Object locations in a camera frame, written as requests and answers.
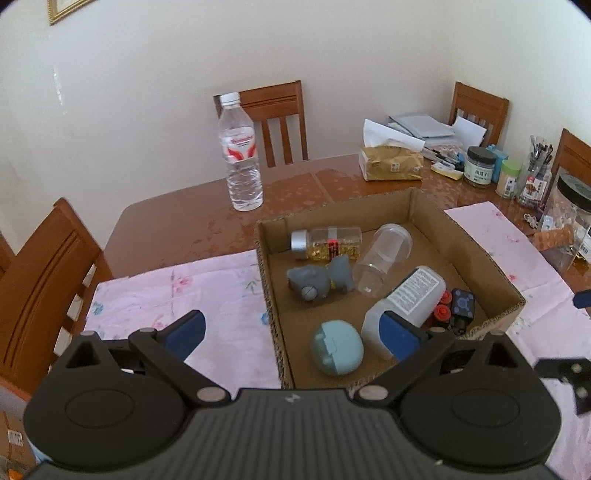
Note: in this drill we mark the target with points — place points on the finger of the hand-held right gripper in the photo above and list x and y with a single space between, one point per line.
570 376
584 299

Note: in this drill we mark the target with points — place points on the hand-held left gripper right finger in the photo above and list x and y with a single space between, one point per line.
399 337

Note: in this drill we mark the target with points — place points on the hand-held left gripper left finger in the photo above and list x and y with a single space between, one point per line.
187 334

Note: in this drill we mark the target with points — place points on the red toy vehicle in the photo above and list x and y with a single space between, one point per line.
441 314

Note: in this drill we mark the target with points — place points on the white bottle with green label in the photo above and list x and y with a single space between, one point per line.
415 290

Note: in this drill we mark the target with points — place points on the teal round case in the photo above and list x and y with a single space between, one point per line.
339 347

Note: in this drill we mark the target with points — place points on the black cube toy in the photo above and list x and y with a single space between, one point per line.
461 304

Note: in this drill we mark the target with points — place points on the clear plastic jar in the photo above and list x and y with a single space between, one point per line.
383 258

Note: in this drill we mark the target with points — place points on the grey toy figure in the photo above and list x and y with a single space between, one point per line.
318 278

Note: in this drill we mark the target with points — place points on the glass jar with silver lid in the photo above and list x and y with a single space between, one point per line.
332 241

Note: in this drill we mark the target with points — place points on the pink floral cloth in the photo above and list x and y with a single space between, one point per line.
207 286

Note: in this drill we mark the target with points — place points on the large clear jar black lid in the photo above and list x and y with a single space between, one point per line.
570 207

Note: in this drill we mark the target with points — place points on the glass pen holder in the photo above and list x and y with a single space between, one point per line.
534 180

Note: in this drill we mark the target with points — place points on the green-lidded small jar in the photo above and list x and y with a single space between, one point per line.
508 182

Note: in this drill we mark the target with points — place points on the wooden chair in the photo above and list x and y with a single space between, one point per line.
41 286
480 104
575 147
277 99

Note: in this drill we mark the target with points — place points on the clear plastic water bottle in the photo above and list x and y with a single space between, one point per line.
240 177

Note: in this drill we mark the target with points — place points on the dark-lidded glass jar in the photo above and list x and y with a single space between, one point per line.
480 168

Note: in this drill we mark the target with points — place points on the teal small box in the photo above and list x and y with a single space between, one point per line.
499 154

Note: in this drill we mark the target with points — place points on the gold tissue pack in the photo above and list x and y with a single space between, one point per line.
392 165

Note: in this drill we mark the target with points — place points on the yellow sticky notes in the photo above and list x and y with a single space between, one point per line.
447 170

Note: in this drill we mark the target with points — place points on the brown cardboard box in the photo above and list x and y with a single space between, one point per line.
14 429

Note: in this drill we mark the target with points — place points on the white envelope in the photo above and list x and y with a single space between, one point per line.
468 130

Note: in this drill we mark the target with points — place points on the stack of grey papers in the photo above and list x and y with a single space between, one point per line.
425 124

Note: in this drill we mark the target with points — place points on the gold picture frame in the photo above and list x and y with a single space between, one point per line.
69 10

